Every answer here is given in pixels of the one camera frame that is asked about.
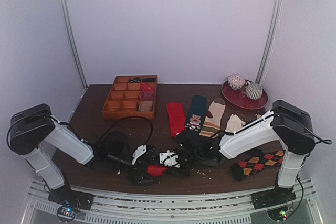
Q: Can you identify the red round plate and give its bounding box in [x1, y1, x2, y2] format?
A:
[221, 81, 268, 110]

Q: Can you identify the beige striped sock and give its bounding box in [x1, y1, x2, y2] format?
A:
[199, 98, 226, 137]

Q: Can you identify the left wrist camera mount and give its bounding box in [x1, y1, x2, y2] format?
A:
[132, 144, 147, 165]

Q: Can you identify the beige argyle sock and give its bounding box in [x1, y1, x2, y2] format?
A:
[253, 114, 262, 121]

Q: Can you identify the left aluminium frame post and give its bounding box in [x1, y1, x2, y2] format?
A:
[60, 0, 88, 90]

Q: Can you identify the black orange argyle sock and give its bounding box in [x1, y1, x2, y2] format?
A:
[230, 148, 285, 182]

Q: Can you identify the teal reindeer sock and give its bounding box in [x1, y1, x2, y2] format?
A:
[184, 95, 207, 132]

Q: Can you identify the black striped rolled sock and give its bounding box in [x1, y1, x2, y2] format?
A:
[129, 77, 142, 83]

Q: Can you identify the beige rolled sock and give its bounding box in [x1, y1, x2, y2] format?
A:
[139, 101, 154, 112]

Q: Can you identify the aluminium frame post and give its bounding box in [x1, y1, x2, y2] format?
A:
[60, 0, 88, 90]
[256, 0, 284, 85]

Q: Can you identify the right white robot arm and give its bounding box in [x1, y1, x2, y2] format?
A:
[159, 100, 316, 204]

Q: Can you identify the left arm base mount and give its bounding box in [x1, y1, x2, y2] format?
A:
[48, 191, 93, 223]

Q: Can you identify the beige brown sock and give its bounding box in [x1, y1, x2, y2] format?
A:
[225, 114, 246, 133]

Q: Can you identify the red sock with beige toe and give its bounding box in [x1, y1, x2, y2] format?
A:
[147, 165, 166, 177]

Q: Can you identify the wooden compartment tray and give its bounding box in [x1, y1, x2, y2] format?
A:
[102, 75, 158, 120]

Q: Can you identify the right aluminium frame post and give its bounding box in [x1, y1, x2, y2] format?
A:
[256, 0, 284, 85]

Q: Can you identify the red rolled sock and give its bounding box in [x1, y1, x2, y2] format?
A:
[141, 83, 156, 92]

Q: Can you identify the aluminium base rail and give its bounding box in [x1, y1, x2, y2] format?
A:
[19, 179, 327, 223]

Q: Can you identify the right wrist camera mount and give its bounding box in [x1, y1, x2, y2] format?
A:
[159, 150, 181, 168]

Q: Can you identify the striped grey cup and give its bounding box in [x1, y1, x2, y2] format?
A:
[246, 82, 263, 100]

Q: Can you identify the white patterned bowl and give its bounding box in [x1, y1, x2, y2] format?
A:
[227, 74, 246, 90]

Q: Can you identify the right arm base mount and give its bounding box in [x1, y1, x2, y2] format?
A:
[251, 186, 296, 222]

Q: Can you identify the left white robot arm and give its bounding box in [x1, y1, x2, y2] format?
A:
[6, 103, 154, 205]

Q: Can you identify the left black cable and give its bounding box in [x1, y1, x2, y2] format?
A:
[96, 115, 154, 148]

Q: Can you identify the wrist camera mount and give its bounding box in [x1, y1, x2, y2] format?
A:
[132, 144, 147, 165]
[159, 150, 181, 168]

